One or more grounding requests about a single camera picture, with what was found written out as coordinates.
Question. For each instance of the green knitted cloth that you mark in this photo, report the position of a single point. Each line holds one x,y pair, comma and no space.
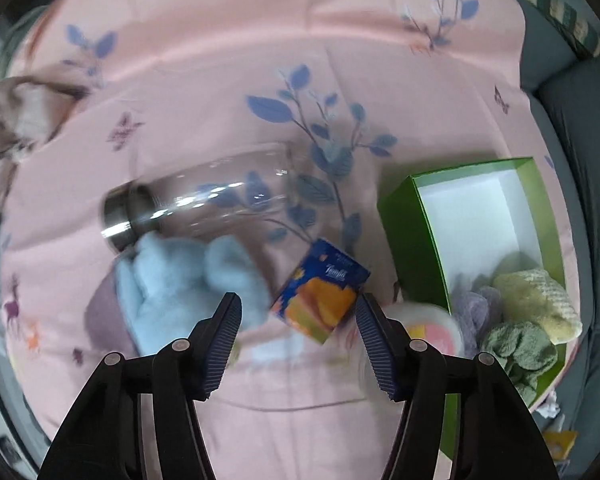
520,350

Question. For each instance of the green cardboard box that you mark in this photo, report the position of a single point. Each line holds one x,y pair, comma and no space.
405,220

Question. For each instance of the white crumpled paper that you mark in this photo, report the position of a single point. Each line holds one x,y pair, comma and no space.
547,405

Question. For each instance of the yellow tissue packet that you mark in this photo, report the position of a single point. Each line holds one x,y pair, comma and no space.
560,442

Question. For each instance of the purple cloth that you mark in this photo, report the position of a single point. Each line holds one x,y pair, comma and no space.
102,320

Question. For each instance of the light blue fluffy towel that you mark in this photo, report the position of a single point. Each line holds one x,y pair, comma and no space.
165,285

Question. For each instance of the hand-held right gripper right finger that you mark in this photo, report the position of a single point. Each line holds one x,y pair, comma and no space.
377,345

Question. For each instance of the striped pillow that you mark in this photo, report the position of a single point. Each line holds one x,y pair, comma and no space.
570,20

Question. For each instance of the blue tissue packet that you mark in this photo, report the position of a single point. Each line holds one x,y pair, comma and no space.
325,270

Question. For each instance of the beige crumpled cloth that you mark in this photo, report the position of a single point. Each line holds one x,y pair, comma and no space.
10,125

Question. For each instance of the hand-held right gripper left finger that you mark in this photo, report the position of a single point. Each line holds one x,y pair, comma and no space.
222,345

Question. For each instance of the purple fluffy towel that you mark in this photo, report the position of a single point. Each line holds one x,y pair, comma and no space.
475,310

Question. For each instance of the glass bottle with metal cap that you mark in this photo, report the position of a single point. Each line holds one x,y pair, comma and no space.
205,195

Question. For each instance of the cream knitted cloth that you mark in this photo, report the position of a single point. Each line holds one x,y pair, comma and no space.
535,300

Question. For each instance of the pink printed blanket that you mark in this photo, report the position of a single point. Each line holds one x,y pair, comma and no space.
230,35

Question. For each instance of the grey sofa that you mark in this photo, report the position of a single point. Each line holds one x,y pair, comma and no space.
580,110

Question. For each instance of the pink white wipes tub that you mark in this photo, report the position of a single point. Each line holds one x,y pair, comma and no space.
425,330

